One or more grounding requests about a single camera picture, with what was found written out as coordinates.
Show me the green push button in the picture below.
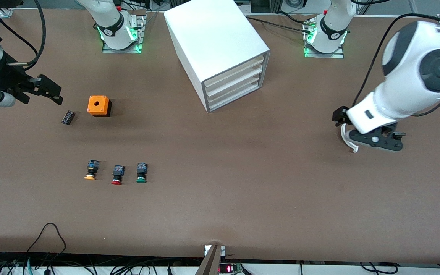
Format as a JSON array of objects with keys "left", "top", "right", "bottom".
[{"left": 136, "top": 163, "right": 148, "bottom": 184}]

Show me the orange button box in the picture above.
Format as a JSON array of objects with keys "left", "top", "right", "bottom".
[{"left": 87, "top": 95, "right": 112, "bottom": 118}]

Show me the yellow push button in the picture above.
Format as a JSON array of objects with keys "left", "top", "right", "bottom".
[{"left": 84, "top": 160, "right": 100, "bottom": 181}]

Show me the red push button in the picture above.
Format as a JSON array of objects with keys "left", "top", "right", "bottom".
[{"left": 111, "top": 165, "right": 126, "bottom": 186}]

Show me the white curved plastic piece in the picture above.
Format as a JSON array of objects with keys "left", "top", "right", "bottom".
[{"left": 341, "top": 123, "right": 359, "bottom": 153}]

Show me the circuit board with red light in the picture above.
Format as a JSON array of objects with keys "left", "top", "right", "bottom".
[{"left": 219, "top": 263, "right": 243, "bottom": 274}]

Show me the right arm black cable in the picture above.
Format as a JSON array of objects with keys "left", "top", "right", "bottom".
[{"left": 0, "top": 0, "right": 47, "bottom": 71}]

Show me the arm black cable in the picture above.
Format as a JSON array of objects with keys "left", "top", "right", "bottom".
[
  {"left": 0, "top": 0, "right": 47, "bottom": 71},
  {"left": 352, "top": 0, "right": 440, "bottom": 108}
]

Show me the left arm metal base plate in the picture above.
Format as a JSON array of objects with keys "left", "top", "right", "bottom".
[{"left": 303, "top": 19, "right": 345, "bottom": 59}]

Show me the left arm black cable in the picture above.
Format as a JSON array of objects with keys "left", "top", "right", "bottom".
[{"left": 352, "top": 0, "right": 440, "bottom": 108}]

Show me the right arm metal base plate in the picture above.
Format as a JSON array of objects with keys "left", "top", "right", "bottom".
[{"left": 102, "top": 15, "right": 145, "bottom": 54}]

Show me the black cable across table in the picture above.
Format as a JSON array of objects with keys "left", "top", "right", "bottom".
[{"left": 243, "top": 11, "right": 316, "bottom": 35}]

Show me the black looped cable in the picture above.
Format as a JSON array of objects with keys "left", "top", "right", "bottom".
[{"left": 27, "top": 223, "right": 66, "bottom": 254}]

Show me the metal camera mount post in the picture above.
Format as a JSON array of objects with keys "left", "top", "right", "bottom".
[{"left": 195, "top": 244, "right": 226, "bottom": 275}]

